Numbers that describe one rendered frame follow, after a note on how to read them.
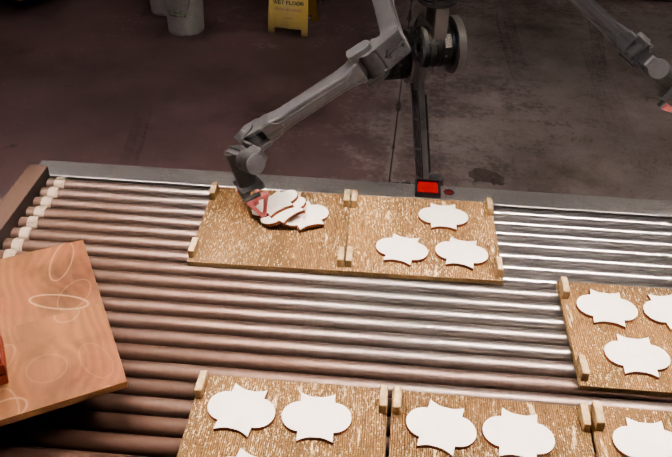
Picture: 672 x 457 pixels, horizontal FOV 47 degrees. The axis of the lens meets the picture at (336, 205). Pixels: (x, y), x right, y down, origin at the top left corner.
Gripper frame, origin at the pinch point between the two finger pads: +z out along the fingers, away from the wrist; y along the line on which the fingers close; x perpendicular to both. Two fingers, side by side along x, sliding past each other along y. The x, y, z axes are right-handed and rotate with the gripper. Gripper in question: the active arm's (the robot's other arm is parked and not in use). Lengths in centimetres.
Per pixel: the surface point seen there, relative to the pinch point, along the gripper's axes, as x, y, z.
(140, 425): 48, -56, 4
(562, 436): -26, -93, 30
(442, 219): -44, -21, 17
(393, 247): -25.4, -27.4, 14.0
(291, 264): 1.0, -22.7, 6.9
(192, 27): -57, 359, 29
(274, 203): -4.6, -0.5, 0.1
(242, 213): 4.5, 2.9, 0.2
